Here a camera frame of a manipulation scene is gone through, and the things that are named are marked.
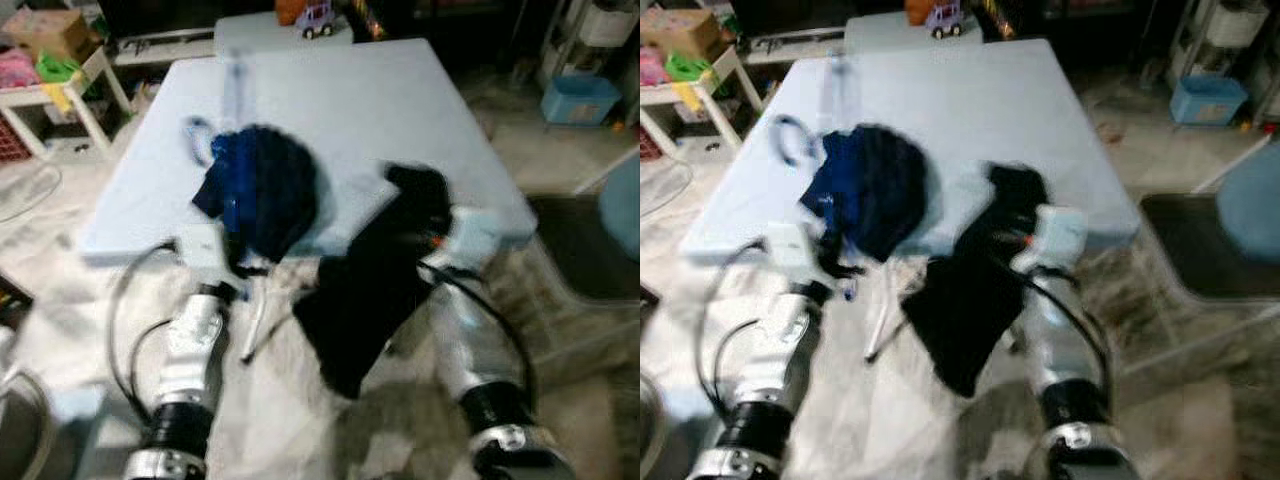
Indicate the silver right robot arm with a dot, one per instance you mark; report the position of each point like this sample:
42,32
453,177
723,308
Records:
480,340
1070,350

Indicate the white frame folding chair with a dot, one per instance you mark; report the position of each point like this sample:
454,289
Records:
1200,245
570,240

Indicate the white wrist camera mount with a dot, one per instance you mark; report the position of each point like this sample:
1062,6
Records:
1052,238
200,245
470,238
792,245

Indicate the blue plastic basket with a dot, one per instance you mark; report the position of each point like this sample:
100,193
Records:
580,100
1208,100

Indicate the brown cardboard box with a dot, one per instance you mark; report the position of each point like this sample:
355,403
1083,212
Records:
685,30
50,30

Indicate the light blue cushion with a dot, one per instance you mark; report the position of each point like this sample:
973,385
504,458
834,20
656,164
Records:
625,205
1250,200

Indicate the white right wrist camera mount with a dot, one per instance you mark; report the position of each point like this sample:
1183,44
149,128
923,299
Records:
1052,238
470,238

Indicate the black garment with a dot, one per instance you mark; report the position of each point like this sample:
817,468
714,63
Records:
370,300
975,310

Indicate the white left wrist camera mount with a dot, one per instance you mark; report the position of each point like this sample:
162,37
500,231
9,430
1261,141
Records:
200,245
792,245

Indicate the white drawer unit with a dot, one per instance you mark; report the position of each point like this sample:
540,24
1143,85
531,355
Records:
600,30
1230,30

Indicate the navy blue garment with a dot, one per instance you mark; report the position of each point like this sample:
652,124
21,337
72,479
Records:
880,190
270,190

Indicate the purple toy truck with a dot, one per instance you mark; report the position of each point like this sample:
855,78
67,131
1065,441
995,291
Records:
945,18
317,20

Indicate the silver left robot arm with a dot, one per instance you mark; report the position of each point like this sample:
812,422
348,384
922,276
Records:
190,350
775,350

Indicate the white low shelf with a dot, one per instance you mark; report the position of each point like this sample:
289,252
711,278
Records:
20,97
660,97

